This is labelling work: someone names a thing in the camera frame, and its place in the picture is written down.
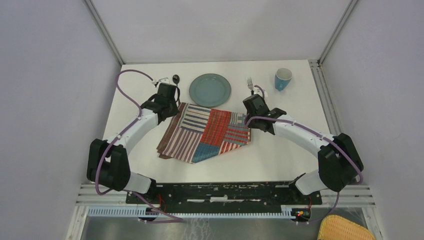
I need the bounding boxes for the black spoon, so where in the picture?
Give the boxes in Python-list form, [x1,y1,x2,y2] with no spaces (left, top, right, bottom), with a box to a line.
[172,74,180,86]

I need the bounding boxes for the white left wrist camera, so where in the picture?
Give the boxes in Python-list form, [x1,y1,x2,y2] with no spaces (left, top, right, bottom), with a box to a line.
[152,77,170,88]

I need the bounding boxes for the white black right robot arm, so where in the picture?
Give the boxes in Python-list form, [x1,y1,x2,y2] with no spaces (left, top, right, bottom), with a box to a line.
[243,94,364,204]

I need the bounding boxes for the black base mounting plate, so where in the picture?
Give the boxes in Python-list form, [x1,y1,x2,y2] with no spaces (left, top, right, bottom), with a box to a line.
[142,181,323,214]

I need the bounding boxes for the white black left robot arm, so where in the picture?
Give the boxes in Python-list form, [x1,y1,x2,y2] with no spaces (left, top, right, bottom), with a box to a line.
[86,83,180,204]

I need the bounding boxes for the ornate silver fork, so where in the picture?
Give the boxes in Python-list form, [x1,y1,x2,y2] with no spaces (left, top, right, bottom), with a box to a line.
[246,76,255,95]

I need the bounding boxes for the teal ceramic plate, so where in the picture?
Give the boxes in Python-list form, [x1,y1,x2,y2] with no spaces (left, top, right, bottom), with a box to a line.
[189,73,232,108]

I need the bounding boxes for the blue ceramic mug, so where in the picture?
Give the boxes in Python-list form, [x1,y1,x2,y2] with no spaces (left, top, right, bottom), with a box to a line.
[274,68,293,92]

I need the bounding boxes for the striped patchwork placemat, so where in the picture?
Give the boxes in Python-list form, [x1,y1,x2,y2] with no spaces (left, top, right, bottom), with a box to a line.
[156,102,251,164]

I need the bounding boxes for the white slotted cable duct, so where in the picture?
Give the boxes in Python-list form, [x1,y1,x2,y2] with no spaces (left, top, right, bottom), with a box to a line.
[87,206,295,220]

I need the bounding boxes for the aluminium frame rails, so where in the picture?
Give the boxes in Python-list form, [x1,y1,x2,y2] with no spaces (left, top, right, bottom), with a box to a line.
[66,60,383,240]

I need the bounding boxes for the yellow woven basket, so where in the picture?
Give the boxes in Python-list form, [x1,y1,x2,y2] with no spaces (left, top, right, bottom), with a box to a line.
[317,214,376,240]

